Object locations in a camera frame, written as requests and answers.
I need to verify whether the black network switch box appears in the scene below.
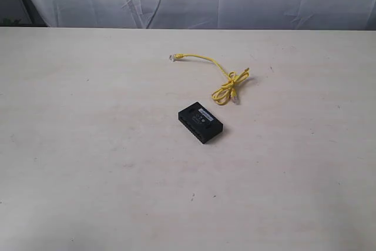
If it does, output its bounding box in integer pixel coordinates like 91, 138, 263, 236
177, 102, 229, 145

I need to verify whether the yellow ethernet cable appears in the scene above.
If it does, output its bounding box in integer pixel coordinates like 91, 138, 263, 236
168, 52, 251, 106

